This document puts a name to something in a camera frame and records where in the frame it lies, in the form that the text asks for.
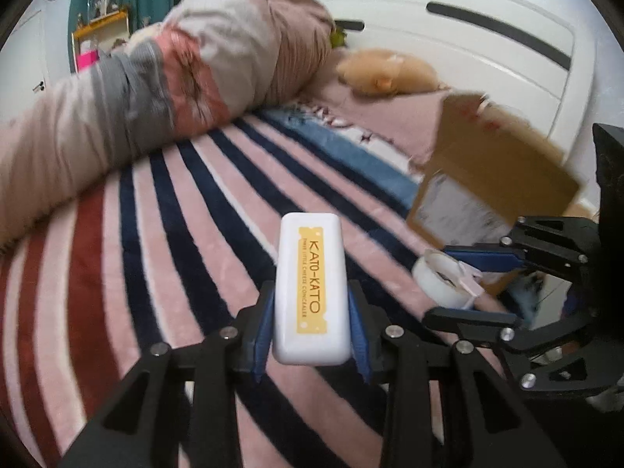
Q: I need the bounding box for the white bed headboard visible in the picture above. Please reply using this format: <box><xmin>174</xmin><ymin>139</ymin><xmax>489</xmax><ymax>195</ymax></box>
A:
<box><xmin>318</xmin><ymin>0</ymin><xmax>597</xmax><ymax>186</ymax></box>

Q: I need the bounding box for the striped fleece blanket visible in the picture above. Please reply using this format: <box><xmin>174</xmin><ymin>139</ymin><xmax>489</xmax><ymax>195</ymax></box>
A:
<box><xmin>1</xmin><ymin>109</ymin><xmax>441</xmax><ymax>467</ymax></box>

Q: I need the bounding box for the tan plush toy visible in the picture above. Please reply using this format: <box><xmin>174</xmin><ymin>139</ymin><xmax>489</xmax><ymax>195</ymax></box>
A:
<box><xmin>335</xmin><ymin>49</ymin><xmax>447</xmax><ymax>97</ymax></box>

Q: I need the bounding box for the white yellow concealer case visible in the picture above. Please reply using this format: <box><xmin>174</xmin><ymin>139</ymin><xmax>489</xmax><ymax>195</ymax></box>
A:
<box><xmin>273</xmin><ymin>213</ymin><xmax>351</xmax><ymax>367</ymax></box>

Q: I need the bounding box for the green plush toy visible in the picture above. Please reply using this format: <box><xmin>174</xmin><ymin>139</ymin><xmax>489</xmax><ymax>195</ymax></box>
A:
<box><xmin>329</xmin><ymin>27</ymin><xmax>347</xmax><ymax>49</ymax></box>

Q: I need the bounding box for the cardboard box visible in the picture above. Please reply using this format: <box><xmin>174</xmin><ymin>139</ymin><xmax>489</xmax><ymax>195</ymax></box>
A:
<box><xmin>406</xmin><ymin>92</ymin><xmax>594</xmax><ymax>298</ymax></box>

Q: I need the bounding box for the pink pillow sheet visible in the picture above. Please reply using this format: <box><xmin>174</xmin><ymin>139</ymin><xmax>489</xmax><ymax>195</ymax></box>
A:
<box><xmin>299</xmin><ymin>48</ymin><xmax>450</xmax><ymax>171</ymax></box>

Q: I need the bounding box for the white door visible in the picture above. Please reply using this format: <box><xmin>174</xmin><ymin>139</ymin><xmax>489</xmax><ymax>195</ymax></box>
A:
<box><xmin>0</xmin><ymin>11</ymin><xmax>48</xmax><ymax>122</ymax></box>

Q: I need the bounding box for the clear tape dispenser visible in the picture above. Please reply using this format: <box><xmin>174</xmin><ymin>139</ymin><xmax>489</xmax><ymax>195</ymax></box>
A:
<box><xmin>413</xmin><ymin>249</ymin><xmax>484</xmax><ymax>310</ymax></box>

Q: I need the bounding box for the rolled striped duvet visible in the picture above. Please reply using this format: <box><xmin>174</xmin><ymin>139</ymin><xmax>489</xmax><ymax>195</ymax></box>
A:
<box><xmin>1</xmin><ymin>0</ymin><xmax>334</xmax><ymax>248</ymax></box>

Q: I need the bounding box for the pink bag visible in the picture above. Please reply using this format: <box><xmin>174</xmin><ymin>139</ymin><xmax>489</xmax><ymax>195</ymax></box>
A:
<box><xmin>76</xmin><ymin>50</ymin><xmax>99</xmax><ymax>72</ymax></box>

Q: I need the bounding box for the yellow shelf table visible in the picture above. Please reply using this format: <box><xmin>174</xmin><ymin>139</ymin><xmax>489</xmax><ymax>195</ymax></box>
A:
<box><xmin>71</xmin><ymin>9</ymin><xmax>130</xmax><ymax>72</ymax></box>

